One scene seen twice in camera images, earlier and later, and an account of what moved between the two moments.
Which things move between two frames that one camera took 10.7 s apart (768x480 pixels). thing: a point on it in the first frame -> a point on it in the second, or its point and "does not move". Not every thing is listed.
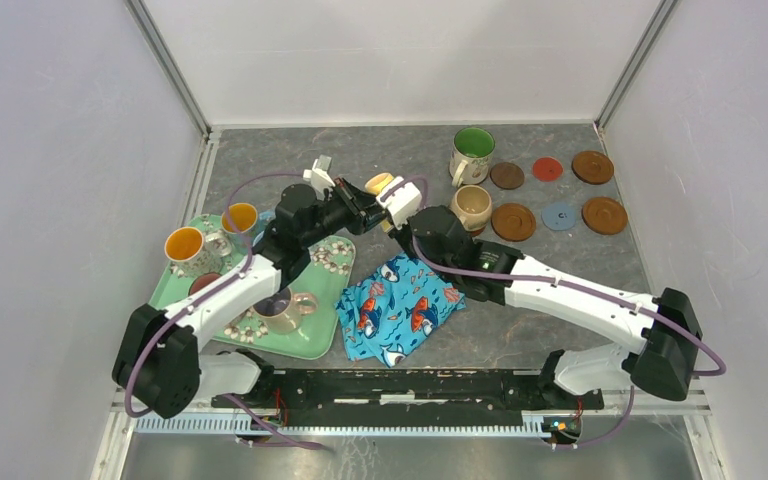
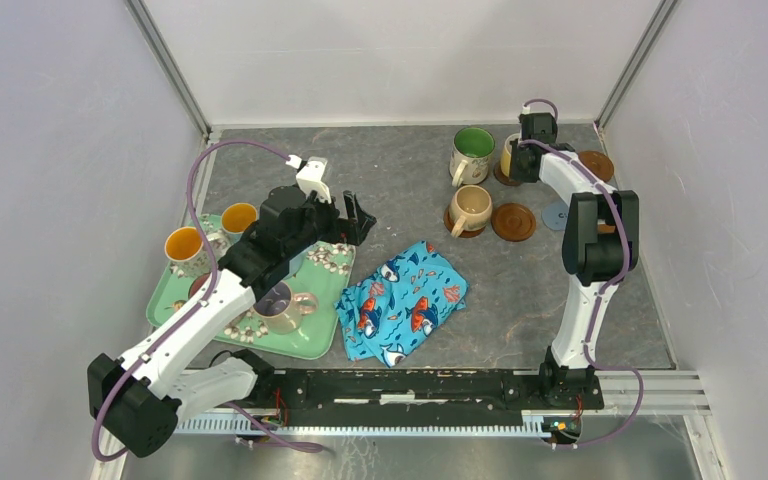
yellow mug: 376,182 -> 506,152
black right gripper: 401,236 -> 517,175
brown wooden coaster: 592,167 does not move
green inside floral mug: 472,151 does not move
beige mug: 473,205 does not move
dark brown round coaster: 507,175 does not move
